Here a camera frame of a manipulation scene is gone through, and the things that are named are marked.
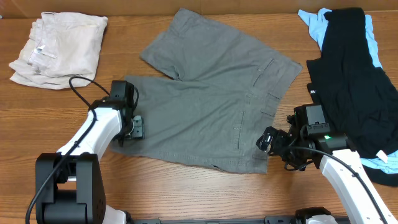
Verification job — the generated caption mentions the grey shorts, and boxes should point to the grey shorts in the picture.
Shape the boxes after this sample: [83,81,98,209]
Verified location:
[111,9,302,174]

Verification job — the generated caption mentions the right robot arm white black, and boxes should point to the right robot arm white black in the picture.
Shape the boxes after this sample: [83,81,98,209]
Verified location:
[256,104,397,223]

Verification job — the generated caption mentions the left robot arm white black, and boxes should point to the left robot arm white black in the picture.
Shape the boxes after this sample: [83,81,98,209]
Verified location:
[25,80,145,224]

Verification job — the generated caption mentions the black garment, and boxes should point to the black garment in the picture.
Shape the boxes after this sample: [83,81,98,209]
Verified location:
[307,8,397,187]

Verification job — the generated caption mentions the folded beige shorts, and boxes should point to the folded beige shorts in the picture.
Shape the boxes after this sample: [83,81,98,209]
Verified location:
[9,12,108,90]

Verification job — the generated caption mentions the light blue garment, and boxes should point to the light blue garment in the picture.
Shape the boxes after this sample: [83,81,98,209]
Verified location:
[298,8,397,174]

